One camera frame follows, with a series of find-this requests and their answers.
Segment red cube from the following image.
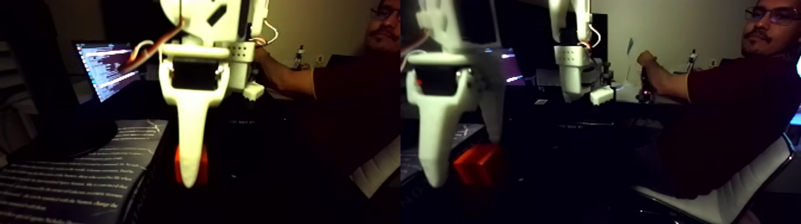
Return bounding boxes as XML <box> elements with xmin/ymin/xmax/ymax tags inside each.
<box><xmin>173</xmin><ymin>145</ymin><xmax>211</xmax><ymax>186</ymax></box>

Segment dark leader arm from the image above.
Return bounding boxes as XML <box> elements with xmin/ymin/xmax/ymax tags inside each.
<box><xmin>637</xmin><ymin>66</ymin><xmax>657</xmax><ymax>105</ymax></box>

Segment person's right hand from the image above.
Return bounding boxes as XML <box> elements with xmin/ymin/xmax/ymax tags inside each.
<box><xmin>253</xmin><ymin>46</ymin><xmax>275</xmax><ymax>69</ymax></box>

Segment black box with lettering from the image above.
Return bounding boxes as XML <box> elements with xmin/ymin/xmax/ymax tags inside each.
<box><xmin>216</xmin><ymin>114</ymin><xmax>251</xmax><ymax>125</ymax></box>

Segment black wide monitor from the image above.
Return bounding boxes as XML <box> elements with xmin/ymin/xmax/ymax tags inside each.
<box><xmin>102</xmin><ymin>0</ymin><xmax>165</xmax><ymax>63</ymax></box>

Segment open laptop with lit screen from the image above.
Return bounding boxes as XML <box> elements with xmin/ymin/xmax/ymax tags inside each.
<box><xmin>73</xmin><ymin>41</ymin><xmax>144</xmax><ymax>104</ymax></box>

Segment person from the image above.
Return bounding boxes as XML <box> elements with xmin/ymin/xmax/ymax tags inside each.
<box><xmin>253</xmin><ymin>0</ymin><xmax>401</xmax><ymax>183</ymax></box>

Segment dark book with white text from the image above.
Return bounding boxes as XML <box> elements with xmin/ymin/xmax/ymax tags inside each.
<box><xmin>0</xmin><ymin>119</ymin><xmax>170</xmax><ymax>224</ymax></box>

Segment eyeglasses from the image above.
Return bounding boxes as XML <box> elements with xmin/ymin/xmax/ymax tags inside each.
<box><xmin>370</xmin><ymin>5</ymin><xmax>401</xmax><ymax>21</ymax></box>

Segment black monitor with round stand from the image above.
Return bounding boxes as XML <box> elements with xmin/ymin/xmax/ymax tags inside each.
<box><xmin>0</xmin><ymin>0</ymin><xmax>120</xmax><ymax>162</ymax></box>

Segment orange servo cable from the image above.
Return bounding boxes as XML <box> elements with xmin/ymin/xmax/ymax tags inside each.
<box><xmin>119</xmin><ymin>21</ymin><xmax>188</xmax><ymax>73</ymax></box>

